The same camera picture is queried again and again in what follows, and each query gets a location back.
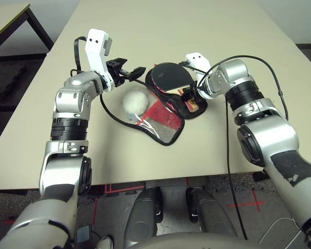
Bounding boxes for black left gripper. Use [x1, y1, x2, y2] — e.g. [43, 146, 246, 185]
[104, 59, 147, 88]

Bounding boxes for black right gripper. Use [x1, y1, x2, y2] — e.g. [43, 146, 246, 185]
[181, 80, 202, 105]

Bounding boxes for black ping-pong paddle wooden handle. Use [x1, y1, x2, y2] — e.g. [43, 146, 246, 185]
[150, 62, 200, 112]

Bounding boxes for white fluffy pompom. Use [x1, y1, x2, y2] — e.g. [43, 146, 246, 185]
[122, 90, 149, 121]

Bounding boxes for black red paddle case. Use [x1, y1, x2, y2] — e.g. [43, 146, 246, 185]
[99, 62, 209, 147]

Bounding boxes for grey robot right leg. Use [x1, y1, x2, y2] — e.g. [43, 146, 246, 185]
[185, 186, 237, 238]

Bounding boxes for grey robot leg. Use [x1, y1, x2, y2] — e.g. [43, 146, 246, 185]
[123, 186, 163, 248]
[185, 186, 237, 238]

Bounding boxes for black floor mat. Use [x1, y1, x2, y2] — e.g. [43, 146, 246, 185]
[0, 60, 27, 101]

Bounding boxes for grey robot left leg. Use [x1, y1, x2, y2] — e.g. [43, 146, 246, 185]
[123, 186, 163, 248]

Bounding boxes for beige side table black legs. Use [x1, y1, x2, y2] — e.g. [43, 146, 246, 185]
[0, 2, 55, 57]

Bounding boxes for grey robot torso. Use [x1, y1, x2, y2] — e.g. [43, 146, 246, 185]
[124, 231, 250, 249]

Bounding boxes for small grey floor box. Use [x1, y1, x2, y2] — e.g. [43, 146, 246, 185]
[76, 225, 91, 242]

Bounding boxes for shiny grey shoe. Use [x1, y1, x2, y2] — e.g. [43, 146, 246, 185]
[95, 234, 115, 249]

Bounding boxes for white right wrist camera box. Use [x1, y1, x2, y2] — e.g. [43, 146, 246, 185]
[185, 52, 211, 76]

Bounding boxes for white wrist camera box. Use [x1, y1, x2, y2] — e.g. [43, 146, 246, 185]
[83, 28, 114, 93]
[185, 52, 211, 76]

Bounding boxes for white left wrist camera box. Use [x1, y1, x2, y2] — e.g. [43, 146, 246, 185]
[83, 28, 114, 93]

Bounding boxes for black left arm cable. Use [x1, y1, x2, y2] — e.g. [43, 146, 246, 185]
[70, 37, 88, 77]

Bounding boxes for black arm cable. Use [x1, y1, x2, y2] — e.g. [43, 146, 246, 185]
[70, 37, 88, 77]
[196, 54, 289, 241]

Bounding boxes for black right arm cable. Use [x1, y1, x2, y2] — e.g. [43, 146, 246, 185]
[196, 54, 289, 241]

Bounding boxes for white floor cable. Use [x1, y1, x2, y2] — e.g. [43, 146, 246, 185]
[257, 216, 302, 246]

